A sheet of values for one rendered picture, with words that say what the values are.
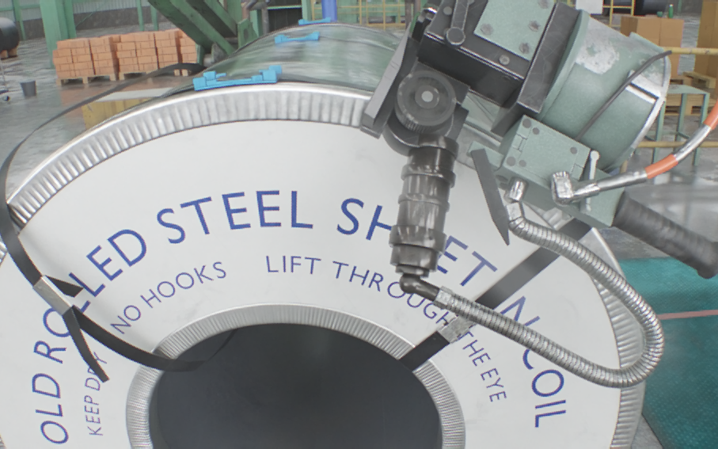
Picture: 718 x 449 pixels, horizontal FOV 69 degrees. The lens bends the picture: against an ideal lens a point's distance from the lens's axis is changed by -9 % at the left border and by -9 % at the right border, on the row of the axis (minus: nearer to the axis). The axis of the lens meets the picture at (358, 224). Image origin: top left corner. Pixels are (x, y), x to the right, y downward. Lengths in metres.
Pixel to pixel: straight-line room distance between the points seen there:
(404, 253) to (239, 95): 0.29
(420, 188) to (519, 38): 0.18
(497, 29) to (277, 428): 1.05
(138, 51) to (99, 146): 11.27
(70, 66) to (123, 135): 11.88
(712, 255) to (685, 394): 1.88
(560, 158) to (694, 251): 0.18
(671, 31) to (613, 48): 9.32
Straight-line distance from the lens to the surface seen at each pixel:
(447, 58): 0.60
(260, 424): 1.37
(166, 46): 11.83
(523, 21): 0.60
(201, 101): 0.74
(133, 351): 0.89
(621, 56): 0.59
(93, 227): 0.85
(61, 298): 0.86
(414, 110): 0.56
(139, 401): 1.00
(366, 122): 0.57
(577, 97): 0.57
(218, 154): 0.75
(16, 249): 0.88
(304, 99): 0.71
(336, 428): 1.38
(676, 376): 2.60
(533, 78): 0.57
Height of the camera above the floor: 1.48
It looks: 23 degrees down
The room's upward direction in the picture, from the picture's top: 2 degrees counter-clockwise
